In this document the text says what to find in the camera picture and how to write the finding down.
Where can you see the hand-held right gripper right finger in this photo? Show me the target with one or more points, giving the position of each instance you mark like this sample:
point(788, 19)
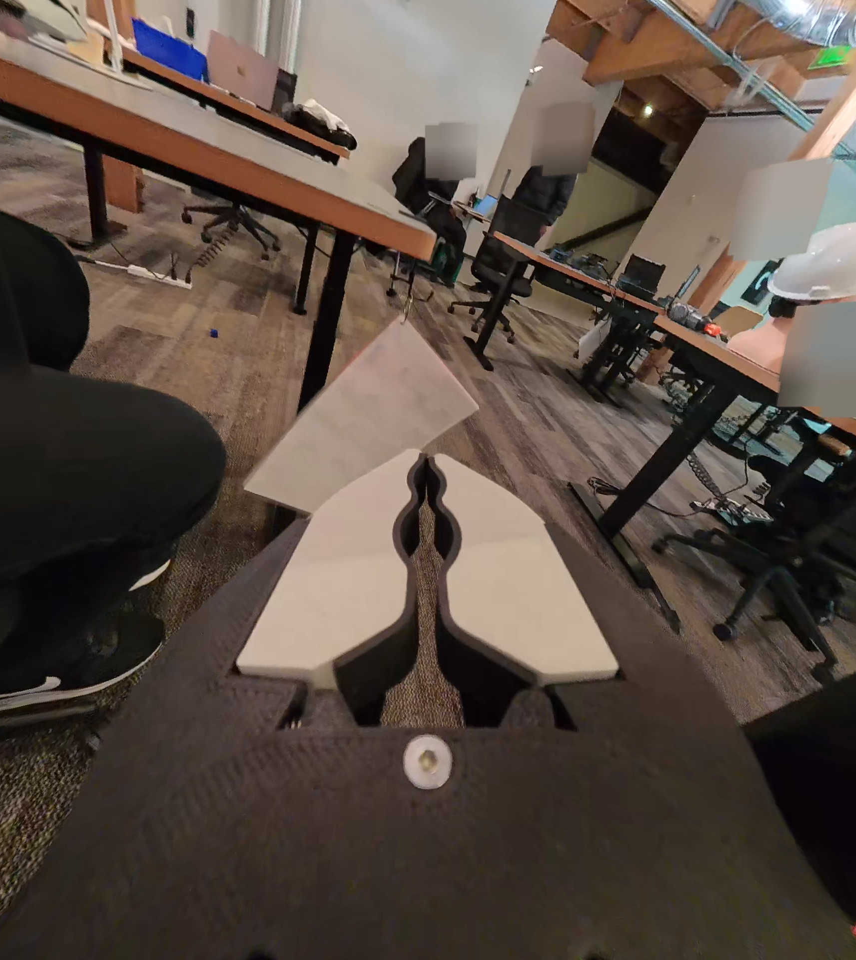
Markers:
point(518, 592)

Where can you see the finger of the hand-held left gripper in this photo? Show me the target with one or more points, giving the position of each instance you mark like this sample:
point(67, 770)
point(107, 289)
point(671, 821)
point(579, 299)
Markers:
point(375, 412)

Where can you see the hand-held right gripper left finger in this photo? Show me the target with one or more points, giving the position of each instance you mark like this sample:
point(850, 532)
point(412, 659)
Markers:
point(338, 585)

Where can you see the black office chair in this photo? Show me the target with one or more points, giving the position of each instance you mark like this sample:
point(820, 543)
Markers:
point(499, 270)
point(233, 221)
point(787, 555)

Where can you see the wood-edged grey desk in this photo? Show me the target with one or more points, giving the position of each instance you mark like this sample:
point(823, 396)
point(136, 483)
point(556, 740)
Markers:
point(697, 427)
point(173, 135)
point(248, 105)
point(548, 262)

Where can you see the white power strip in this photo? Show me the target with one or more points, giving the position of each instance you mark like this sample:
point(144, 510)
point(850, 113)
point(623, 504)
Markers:
point(143, 271)

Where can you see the black white jacket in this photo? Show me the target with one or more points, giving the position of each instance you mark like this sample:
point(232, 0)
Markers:
point(323, 124)

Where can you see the black laptop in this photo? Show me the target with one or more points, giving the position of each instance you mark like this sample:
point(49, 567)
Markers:
point(641, 274)

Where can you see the person's black trousers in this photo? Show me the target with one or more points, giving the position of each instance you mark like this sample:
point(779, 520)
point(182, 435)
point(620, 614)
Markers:
point(60, 465)

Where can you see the person's black sneaker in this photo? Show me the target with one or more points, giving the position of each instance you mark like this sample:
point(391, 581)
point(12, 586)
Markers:
point(38, 667)

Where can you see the grey orange device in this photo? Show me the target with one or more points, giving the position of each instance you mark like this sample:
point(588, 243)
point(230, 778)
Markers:
point(694, 319)

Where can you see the pink mannequin bust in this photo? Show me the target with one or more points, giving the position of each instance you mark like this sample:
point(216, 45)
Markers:
point(757, 349)

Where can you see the rose gold laptop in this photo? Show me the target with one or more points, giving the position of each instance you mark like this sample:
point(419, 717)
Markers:
point(244, 71)

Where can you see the blue plastic bin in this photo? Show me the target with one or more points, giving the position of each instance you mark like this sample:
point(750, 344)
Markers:
point(169, 49)

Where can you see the white hard hat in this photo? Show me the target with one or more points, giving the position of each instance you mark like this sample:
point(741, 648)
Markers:
point(836, 262)

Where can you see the green exit sign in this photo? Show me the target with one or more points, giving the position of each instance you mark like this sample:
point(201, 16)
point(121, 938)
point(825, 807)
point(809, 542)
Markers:
point(831, 57)

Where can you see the silver ventilation duct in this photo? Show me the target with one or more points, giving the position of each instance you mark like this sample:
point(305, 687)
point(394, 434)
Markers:
point(847, 22)

